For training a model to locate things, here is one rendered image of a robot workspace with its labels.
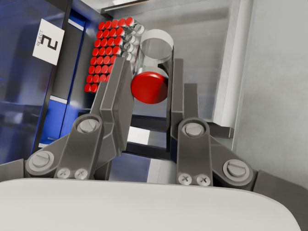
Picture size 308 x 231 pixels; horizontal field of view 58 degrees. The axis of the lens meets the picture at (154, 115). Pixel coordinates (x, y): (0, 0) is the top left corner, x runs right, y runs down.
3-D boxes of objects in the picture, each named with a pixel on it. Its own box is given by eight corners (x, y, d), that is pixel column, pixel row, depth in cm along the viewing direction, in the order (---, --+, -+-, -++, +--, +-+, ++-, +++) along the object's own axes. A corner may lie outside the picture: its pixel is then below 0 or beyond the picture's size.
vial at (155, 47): (140, 58, 19) (131, 101, 16) (138, 27, 17) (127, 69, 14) (173, 58, 18) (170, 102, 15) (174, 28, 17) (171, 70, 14)
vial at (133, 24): (136, 35, 67) (123, 25, 63) (138, 26, 67) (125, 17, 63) (143, 34, 65) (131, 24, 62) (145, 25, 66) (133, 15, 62)
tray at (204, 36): (93, 112, 70) (82, 109, 67) (114, 16, 73) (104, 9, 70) (220, 125, 50) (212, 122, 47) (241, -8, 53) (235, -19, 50)
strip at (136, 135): (132, 142, 61) (114, 138, 56) (135, 129, 61) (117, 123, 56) (189, 151, 52) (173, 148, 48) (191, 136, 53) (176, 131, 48)
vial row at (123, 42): (116, 97, 66) (102, 92, 62) (131, 27, 68) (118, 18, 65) (123, 98, 65) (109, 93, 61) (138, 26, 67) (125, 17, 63)
